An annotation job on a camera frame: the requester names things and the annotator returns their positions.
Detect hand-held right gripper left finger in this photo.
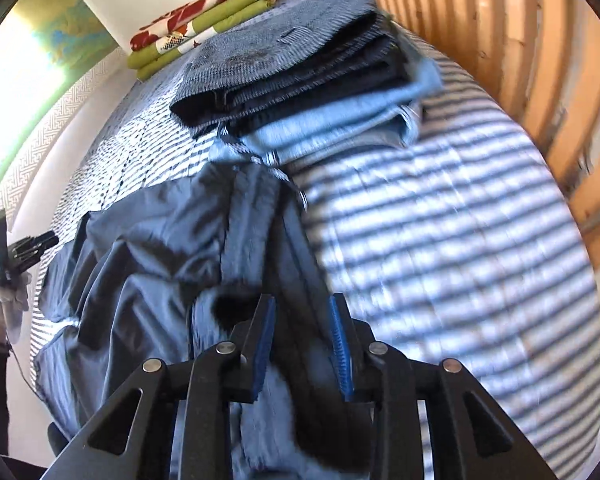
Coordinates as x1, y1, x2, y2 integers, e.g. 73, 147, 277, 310
42, 294, 277, 480

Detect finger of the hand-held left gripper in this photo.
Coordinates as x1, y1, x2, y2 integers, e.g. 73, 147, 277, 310
10, 232, 60, 269

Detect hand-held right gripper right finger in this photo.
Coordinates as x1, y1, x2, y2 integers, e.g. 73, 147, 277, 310
329, 292, 561, 480

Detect dark denim folded pants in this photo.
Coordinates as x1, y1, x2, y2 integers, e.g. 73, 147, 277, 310
220, 40, 406, 122

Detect grey checked folded pants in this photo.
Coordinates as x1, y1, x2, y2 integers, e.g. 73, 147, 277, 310
170, 0, 396, 118

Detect person's left hand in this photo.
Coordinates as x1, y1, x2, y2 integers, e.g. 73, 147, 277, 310
0, 272, 32, 343

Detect blue white striped bedcover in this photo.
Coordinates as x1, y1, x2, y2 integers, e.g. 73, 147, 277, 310
27, 0, 600, 480

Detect dark chair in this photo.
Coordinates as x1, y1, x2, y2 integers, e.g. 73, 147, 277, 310
47, 422, 73, 457

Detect faded denim folded jeans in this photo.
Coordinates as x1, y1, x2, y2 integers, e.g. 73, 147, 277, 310
275, 100, 423, 163

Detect folded green floral blanket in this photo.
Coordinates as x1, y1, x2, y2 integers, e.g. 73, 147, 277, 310
127, 0, 278, 82

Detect thin black cable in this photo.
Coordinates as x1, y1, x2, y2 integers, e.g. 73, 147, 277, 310
7, 344, 47, 403

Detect wall map poster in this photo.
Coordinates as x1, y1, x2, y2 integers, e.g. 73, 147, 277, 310
0, 0, 118, 211

